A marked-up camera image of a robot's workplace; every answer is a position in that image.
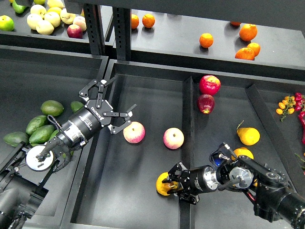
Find pink apple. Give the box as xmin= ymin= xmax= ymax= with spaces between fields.
xmin=163 ymin=127 xmax=184 ymax=150
xmin=123 ymin=121 xmax=145 ymax=144

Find dark red shelf apple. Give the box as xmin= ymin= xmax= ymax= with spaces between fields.
xmin=67 ymin=24 xmax=83 ymax=39

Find pale yellow pear left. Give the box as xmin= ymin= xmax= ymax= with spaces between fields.
xmin=27 ymin=13 xmax=43 ymax=30

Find bright red apple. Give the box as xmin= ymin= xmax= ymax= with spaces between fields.
xmin=199 ymin=75 xmax=221 ymax=96

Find green avocado near arm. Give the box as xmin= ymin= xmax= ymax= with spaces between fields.
xmin=49 ymin=130 xmax=59 ymax=140

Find cherry tomato bunch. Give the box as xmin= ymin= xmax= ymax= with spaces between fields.
xmin=275 ymin=96 xmax=296 ymax=122

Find green avocado middle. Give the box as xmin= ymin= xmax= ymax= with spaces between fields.
xmin=29 ymin=125 xmax=55 ymax=144

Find pink apple right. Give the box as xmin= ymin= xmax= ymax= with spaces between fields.
xmin=163 ymin=127 xmax=184 ymax=150

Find pale yellow pear front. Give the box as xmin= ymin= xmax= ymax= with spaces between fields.
xmin=36 ymin=20 xmax=54 ymax=35

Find yellow pear under arm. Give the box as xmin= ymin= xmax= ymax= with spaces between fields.
xmin=234 ymin=147 xmax=254 ymax=159

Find black centre bin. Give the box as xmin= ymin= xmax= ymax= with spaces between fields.
xmin=62 ymin=60 xmax=305 ymax=229

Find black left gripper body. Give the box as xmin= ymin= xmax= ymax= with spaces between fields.
xmin=65 ymin=100 xmax=113 ymax=142

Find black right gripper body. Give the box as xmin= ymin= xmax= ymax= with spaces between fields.
xmin=184 ymin=165 xmax=218 ymax=195

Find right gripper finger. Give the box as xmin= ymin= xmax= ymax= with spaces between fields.
xmin=162 ymin=162 xmax=190 ymax=184
xmin=166 ymin=188 xmax=200 ymax=205

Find large orange on shelf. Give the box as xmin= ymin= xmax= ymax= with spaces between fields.
xmin=239 ymin=23 xmax=258 ymax=42

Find dark avocado far left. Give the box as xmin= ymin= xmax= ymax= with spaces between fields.
xmin=3 ymin=132 xmax=29 ymax=147

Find orange on shelf left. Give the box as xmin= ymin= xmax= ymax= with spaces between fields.
xmin=131 ymin=14 xmax=140 ymax=30

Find black shelf post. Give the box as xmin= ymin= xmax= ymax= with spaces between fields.
xmin=83 ymin=4 xmax=105 ymax=55

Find black bin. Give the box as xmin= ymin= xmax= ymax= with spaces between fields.
xmin=62 ymin=60 xmax=305 ymax=229
xmin=0 ymin=45 xmax=109 ymax=229

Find pink peach on shelf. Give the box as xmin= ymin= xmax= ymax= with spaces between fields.
xmin=73 ymin=16 xmax=87 ymax=32

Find yellow pear with stem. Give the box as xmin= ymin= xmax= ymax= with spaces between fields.
xmin=236 ymin=120 xmax=260 ymax=146

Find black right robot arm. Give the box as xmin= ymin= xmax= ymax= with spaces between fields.
xmin=160 ymin=143 xmax=305 ymax=229

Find orange on shelf front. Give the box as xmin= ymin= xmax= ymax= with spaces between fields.
xmin=235 ymin=47 xmax=255 ymax=60

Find small dark avocado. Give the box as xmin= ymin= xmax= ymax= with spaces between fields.
xmin=70 ymin=101 xmax=84 ymax=113

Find pale yellow pear right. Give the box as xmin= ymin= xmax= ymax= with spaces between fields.
xmin=60 ymin=8 xmax=76 ymax=25

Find green avocado top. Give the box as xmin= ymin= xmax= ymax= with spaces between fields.
xmin=41 ymin=100 xmax=64 ymax=116

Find pale yellow pear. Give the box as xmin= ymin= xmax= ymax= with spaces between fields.
xmin=44 ymin=11 xmax=61 ymax=28
xmin=27 ymin=13 xmax=43 ymax=30
xmin=60 ymin=8 xmax=76 ymax=25
xmin=36 ymin=20 xmax=54 ymax=35

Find red chili peppers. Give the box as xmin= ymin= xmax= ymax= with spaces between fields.
xmin=295 ymin=93 xmax=305 ymax=144

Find orange on shelf middle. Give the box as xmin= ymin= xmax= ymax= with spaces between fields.
xmin=199 ymin=33 xmax=214 ymax=48

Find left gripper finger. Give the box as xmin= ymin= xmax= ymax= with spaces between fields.
xmin=102 ymin=104 xmax=137 ymax=135
xmin=79 ymin=79 xmax=114 ymax=109

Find orange on shelf right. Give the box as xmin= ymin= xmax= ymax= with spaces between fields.
xmin=247 ymin=42 xmax=261 ymax=57

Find green avocado upper left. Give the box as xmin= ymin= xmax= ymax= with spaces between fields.
xmin=26 ymin=115 xmax=48 ymax=135

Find green apple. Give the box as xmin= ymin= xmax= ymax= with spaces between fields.
xmin=0 ymin=15 xmax=15 ymax=31

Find green avocado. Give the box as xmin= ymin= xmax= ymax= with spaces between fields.
xmin=29 ymin=125 xmax=55 ymax=144
xmin=26 ymin=115 xmax=48 ymax=135
xmin=41 ymin=100 xmax=64 ymax=116

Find pale yellow pear centre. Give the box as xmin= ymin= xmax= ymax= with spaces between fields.
xmin=44 ymin=11 xmax=61 ymax=28

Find pink apple left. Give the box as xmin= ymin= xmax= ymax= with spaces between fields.
xmin=123 ymin=121 xmax=145 ymax=144

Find black left bin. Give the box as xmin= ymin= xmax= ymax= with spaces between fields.
xmin=0 ymin=45 xmax=109 ymax=229

